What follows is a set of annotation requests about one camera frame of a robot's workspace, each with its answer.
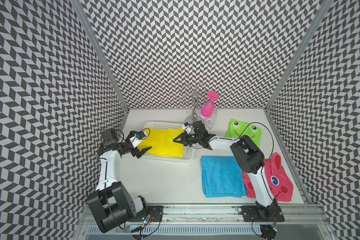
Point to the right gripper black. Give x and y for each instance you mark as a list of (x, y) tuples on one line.
[(184, 139)]

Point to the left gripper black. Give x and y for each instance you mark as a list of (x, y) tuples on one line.
[(135, 151)]

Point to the white plastic perforated basket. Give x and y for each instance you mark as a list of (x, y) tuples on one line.
[(187, 153)]

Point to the yellow raincoat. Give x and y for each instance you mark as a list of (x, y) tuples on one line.
[(162, 143)]

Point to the blue towel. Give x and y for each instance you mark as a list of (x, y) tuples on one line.
[(222, 177)]

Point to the green frog raincoat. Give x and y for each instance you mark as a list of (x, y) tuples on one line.
[(237, 129)]

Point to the pink cartoon raincoat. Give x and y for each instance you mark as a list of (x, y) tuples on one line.
[(280, 185)]

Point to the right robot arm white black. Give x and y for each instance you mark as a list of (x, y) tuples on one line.
[(248, 156)]

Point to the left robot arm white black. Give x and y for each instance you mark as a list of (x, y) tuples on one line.
[(111, 204)]

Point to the clear wine glass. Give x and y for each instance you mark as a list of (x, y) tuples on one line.
[(210, 121)]

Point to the pink plastic wine glass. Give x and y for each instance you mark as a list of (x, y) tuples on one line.
[(208, 108)]

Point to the silver metal glass rack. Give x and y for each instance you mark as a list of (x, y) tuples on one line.
[(191, 99)]

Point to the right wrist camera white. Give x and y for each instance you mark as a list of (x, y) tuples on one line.
[(187, 127)]

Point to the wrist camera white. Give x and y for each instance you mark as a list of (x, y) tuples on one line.
[(187, 127), (136, 139)]

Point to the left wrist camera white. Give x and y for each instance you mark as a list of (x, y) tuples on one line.
[(136, 139)]

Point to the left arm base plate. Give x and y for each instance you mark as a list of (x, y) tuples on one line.
[(156, 213)]

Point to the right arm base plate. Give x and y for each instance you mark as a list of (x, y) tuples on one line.
[(251, 214)]

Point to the aluminium front rail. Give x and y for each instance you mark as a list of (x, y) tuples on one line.
[(305, 214)]

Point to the left aluminium corner post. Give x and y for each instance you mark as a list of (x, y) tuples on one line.
[(78, 8)]

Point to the aluminium corner post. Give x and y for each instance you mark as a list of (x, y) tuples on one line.
[(78, 8), (309, 35)]

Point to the right aluminium corner post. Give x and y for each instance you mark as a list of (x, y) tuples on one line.
[(309, 35)]

